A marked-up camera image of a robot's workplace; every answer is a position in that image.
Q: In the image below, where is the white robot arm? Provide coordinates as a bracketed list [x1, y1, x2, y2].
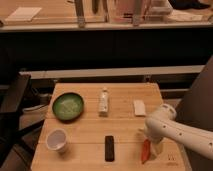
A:
[145, 56, 213, 171]

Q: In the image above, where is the white paper sheet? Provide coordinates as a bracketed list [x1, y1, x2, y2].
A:
[6, 7, 41, 22]

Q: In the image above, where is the black chair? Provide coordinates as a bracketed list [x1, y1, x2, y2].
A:
[0, 74, 44, 167]

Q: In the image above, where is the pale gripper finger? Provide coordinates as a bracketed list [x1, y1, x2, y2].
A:
[151, 142, 163, 156]

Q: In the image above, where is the black rectangular block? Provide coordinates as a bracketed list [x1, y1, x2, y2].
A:
[105, 136, 115, 162]

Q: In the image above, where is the white tube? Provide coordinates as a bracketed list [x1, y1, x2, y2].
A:
[98, 87, 109, 117]

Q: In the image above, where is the green bowl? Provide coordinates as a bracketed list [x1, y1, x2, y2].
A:
[52, 92, 84, 121]

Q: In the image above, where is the white rectangular block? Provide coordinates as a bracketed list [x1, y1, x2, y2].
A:
[133, 100, 146, 116]

